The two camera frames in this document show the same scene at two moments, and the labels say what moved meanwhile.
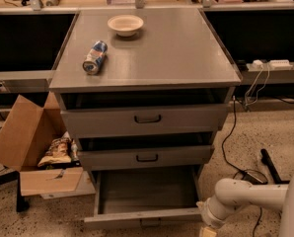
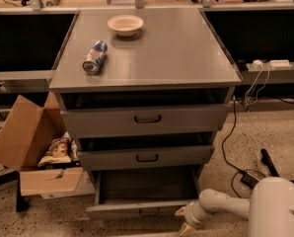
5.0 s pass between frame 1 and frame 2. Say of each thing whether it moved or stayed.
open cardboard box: stayed
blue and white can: stayed
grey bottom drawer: moved
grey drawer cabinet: stayed
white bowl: stayed
